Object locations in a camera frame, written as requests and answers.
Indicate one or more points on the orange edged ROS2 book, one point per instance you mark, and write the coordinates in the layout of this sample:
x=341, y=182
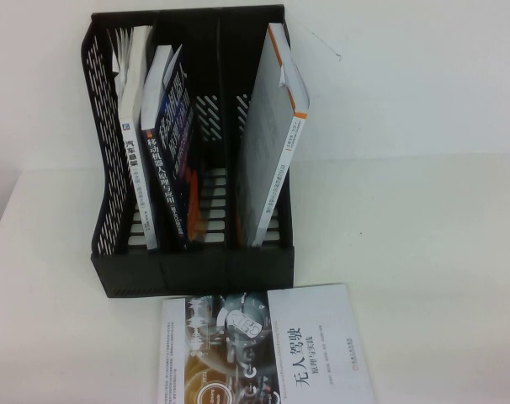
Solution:
x=267, y=147

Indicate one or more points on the black plastic book stand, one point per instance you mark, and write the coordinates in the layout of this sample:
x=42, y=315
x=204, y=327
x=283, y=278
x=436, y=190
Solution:
x=259, y=269

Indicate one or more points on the dark blue robot book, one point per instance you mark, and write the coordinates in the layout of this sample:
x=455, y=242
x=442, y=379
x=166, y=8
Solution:
x=171, y=139

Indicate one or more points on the white spine paperback book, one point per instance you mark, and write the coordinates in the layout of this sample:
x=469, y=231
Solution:
x=133, y=139

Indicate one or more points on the white autonomous driving book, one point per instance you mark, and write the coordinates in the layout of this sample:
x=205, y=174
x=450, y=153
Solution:
x=322, y=336

